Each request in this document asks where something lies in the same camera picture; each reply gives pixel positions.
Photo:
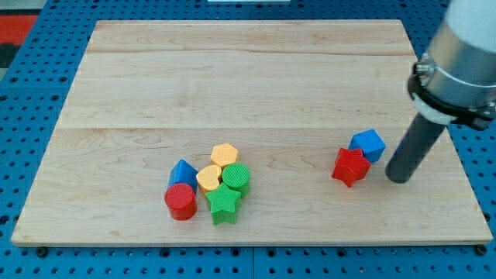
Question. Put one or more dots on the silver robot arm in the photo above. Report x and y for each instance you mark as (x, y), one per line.
(453, 82)

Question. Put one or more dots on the blue triangle block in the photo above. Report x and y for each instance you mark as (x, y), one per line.
(184, 173)

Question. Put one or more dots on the green cylinder block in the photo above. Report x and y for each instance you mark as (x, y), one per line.
(237, 177)

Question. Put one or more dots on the light wooden board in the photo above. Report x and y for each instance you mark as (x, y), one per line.
(287, 94)

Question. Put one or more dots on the red cylinder block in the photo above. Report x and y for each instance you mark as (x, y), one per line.
(180, 200)

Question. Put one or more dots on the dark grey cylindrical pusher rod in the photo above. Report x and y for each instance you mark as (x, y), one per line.
(418, 140)

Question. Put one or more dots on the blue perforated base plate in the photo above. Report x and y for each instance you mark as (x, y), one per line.
(38, 80)

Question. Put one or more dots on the green star block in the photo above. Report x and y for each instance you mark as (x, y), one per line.
(223, 203)

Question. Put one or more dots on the yellow hexagon block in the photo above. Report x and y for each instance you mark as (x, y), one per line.
(224, 154)

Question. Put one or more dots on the red star block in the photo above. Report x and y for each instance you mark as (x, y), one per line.
(350, 166)

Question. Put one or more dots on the yellow heart block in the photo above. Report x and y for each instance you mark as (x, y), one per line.
(209, 178)

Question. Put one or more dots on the blue cube block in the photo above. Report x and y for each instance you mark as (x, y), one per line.
(370, 143)

